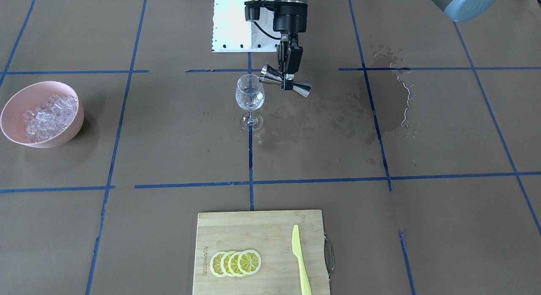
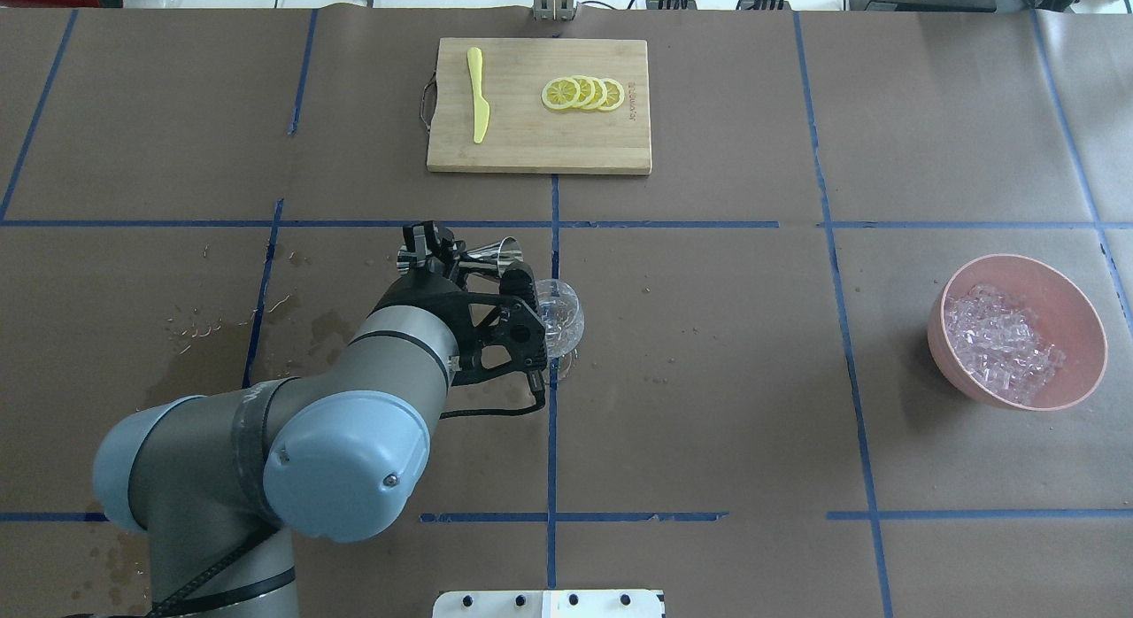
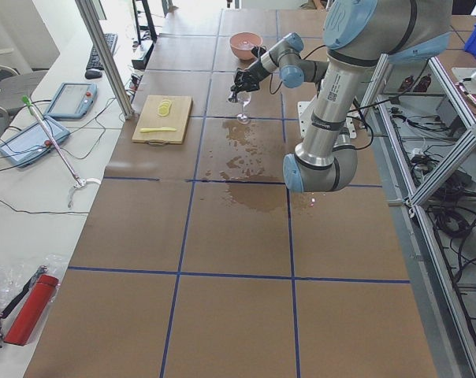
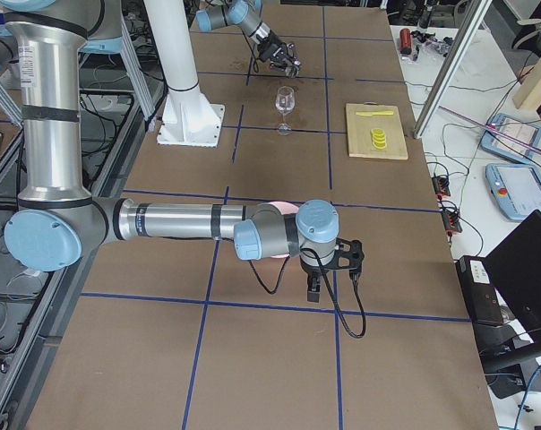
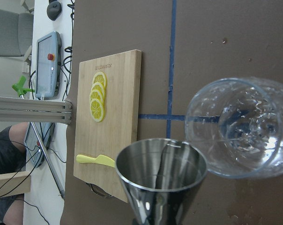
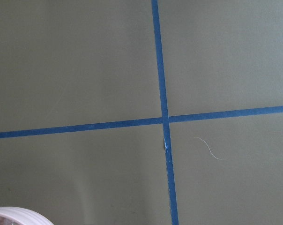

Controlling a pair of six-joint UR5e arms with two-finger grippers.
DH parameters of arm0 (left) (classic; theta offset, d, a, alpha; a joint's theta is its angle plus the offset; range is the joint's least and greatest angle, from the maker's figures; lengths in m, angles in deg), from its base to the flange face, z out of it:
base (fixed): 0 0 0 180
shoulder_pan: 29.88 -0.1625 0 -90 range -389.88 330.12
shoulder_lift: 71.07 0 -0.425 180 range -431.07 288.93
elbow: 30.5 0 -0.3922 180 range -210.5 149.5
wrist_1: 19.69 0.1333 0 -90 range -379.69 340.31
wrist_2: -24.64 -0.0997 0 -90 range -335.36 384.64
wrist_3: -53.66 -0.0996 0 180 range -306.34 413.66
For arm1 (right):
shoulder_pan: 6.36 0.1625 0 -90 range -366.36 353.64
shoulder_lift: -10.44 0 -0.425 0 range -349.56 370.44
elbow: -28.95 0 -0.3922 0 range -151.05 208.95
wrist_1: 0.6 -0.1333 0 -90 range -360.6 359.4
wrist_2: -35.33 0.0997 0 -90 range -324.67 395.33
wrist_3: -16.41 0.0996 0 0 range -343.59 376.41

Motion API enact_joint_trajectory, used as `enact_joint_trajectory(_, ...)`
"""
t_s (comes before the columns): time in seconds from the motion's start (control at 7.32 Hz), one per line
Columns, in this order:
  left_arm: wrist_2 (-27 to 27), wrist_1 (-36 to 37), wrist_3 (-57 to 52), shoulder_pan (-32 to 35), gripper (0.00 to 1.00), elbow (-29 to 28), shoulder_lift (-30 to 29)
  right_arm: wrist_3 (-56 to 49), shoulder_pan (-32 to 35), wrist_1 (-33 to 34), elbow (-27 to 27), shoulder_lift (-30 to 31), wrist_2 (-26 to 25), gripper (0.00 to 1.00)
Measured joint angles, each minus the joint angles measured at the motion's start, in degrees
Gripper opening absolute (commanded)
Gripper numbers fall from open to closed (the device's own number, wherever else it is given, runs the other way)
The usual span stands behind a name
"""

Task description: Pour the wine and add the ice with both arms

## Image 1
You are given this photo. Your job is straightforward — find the clear ice cubes pile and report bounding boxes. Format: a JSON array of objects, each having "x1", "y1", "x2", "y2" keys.
[{"x1": 23, "y1": 94, "x2": 79, "y2": 143}]

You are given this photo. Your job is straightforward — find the pink bowl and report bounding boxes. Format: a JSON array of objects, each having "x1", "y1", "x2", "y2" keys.
[{"x1": 1, "y1": 81, "x2": 84, "y2": 148}]

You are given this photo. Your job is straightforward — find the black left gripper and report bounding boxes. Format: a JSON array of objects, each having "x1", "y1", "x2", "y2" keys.
[{"x1": 273, "y1": 1, "x2": 309, "y2": 90}]

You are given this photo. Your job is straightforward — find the clear wine glass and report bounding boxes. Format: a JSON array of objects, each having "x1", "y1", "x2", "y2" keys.
[{"x1": 235, "y1": 74, "x2": 265, "y2": 131}]

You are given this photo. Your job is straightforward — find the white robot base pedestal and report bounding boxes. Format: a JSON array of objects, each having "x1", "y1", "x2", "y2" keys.
[{"x1": 211, "y1": 0, "x2": 280, "y2": 53}]

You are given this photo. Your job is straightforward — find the wooden cutting board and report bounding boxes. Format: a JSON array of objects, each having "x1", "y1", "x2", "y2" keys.
[{"x1": 192, "y1": 210, "x2": 331, "y2": 295}]

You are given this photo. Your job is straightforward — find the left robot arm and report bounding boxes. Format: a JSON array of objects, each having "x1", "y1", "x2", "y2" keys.
[{"x1": 273, "y1": 0, "x2": 495, "y2": 97}]

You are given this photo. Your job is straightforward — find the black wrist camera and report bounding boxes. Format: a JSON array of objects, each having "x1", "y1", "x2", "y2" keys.
[{"x1": 244, "y1": 0, "x2": 274, "y2": 22}]

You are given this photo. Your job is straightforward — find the steel double jigger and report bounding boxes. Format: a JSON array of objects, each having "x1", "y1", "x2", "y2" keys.
[{"x1": 258, "y1": 63, "x2": 312, "y2": 98}]

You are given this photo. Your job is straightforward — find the yellow plastic knife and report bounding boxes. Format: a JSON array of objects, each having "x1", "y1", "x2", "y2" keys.
[{"x1": 291, "y1": 224, "x2": 312, "y2": 295}]

